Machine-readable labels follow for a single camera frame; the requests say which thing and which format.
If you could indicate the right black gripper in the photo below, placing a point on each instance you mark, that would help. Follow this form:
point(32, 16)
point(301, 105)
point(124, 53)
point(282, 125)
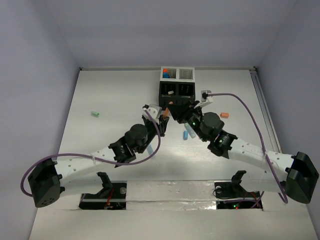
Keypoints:
point(180, 113)

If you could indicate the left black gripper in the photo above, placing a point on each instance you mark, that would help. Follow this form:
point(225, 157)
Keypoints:
point(155, 124)

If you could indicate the orange cap black highlighter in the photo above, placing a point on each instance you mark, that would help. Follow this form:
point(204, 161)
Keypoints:
point(165, 71)

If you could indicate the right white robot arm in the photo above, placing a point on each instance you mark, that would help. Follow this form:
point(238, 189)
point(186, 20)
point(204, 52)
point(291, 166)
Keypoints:
point(295, 175)

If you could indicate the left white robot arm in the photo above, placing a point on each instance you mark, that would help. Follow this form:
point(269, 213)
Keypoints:
point(48, 177)

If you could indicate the black slotted container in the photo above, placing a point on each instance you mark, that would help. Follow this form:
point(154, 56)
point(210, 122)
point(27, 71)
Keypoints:
point(183, 92)

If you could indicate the green grey highlighter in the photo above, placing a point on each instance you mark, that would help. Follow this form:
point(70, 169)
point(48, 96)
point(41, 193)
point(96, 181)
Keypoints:
point(190, 130)

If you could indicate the light blue highlighter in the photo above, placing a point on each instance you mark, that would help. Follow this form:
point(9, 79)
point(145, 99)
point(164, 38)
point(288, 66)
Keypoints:
point(150, 149)

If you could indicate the white slotted container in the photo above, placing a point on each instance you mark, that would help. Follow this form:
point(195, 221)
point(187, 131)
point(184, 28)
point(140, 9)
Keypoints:
point(178, 74)

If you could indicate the green highlighter cap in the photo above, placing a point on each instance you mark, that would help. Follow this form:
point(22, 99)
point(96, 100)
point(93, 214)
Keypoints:
point(95, 114)

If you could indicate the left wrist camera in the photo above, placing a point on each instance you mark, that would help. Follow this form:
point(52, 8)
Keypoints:
point(152, 112)

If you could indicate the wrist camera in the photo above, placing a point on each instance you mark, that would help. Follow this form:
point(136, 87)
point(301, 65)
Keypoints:
point(206, 97)
point(152, 112)

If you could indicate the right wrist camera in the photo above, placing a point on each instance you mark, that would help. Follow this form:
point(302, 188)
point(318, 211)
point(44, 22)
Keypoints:
point(206, 97)

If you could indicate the metal rail right edge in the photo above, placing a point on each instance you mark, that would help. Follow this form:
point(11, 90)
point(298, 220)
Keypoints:
point(274, 141)

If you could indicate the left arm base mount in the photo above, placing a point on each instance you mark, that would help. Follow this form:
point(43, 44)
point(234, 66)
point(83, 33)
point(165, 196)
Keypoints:
point(112, 196)

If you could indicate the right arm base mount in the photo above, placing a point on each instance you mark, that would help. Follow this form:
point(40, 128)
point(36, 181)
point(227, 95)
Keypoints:
point(230, 195)

